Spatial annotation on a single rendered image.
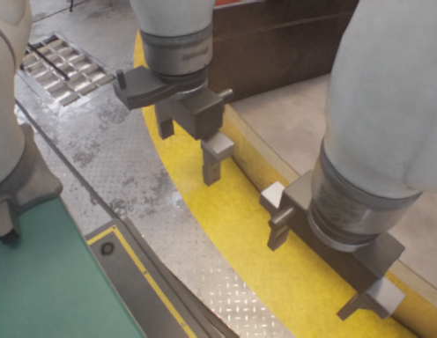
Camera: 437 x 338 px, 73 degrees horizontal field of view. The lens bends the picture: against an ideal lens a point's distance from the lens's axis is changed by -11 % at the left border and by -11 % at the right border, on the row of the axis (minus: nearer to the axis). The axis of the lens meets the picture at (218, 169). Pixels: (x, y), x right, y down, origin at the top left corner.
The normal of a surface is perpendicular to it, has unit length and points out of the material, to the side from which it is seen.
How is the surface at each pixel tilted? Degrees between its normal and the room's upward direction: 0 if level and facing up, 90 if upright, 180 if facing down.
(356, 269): 90
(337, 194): 90
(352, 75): 86
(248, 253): 0
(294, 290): 0
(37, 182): 15
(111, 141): 0
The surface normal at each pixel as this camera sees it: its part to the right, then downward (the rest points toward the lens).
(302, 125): 0.00, -0.65
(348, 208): -0.58, 0.62
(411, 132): -0.40, 0.71
